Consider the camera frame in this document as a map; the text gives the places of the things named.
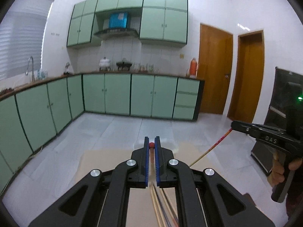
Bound orange thermos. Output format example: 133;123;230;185
189;58;198;79

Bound green lower kitchen cabinets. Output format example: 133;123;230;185
1;72;204;189

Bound window blinds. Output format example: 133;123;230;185
1;0;54;80

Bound orange red floral chopstick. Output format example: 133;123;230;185
149;142;156;185

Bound chrome kitchen faucet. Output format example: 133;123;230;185
25;56;36;82

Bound wooden door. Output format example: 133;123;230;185
197;24;233;114
227;30;265;123

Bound black equipment case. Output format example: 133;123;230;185
251;67;302;176

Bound range hood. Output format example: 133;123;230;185
93;11;140;40

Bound plain bamboo chopstick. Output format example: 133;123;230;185
149;184;163;227
155;186;175;226

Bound right hand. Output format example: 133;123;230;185
269;157;303;187

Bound black chopstick gold band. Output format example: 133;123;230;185
160;189;179;226

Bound green kitchen cabinets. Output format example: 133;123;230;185
1;72;204;189
67;0;188;48

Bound red orange bamboo chopstick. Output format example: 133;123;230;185
189;128;233;167

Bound white cooking pot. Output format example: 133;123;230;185
99;57;110;71

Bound green upper kitchen cabinets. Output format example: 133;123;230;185
67;0;188;48

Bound black wok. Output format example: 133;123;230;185
116;59;133;71

